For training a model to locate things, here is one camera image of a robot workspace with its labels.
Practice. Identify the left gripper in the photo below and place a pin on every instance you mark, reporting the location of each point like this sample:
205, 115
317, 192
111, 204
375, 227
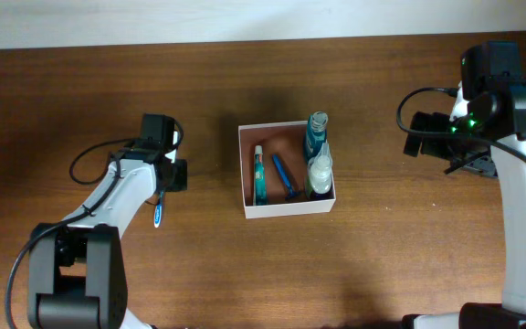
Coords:
181, 180

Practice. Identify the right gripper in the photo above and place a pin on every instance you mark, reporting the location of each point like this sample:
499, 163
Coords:
483, 162

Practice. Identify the blue toothbrush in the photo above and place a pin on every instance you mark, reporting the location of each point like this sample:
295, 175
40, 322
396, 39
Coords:
158, 210

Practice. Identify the Colgate toothpaste tube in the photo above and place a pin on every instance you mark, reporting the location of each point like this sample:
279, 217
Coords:
260, 190

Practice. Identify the blue disposable razor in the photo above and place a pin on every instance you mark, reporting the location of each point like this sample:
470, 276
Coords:
288, 180

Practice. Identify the clear pump soap bottle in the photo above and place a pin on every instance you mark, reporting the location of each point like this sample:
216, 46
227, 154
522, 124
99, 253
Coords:
318, 183

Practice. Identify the blue mouthwash bottle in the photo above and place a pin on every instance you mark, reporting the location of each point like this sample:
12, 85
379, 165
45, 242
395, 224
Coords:
315, 135

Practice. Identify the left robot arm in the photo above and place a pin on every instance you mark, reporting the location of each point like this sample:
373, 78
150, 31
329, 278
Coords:
77, 276

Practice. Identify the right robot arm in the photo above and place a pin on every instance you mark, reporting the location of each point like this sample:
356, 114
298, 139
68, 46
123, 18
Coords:
485, 134

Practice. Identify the white cardboard box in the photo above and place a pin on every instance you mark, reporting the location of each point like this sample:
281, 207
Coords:
284, 139

